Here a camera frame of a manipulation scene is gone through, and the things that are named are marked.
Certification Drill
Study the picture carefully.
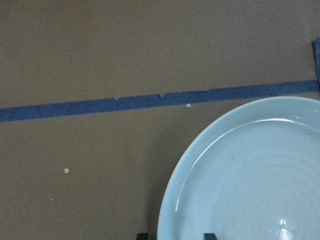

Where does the light blue plate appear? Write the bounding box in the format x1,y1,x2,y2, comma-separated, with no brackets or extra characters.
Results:
157,96,320,240

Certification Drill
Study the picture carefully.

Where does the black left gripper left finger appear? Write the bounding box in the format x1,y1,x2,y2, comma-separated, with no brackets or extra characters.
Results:
136,232,149,240

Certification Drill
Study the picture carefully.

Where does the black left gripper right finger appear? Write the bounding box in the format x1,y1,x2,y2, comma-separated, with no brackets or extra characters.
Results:
203,233,217,240

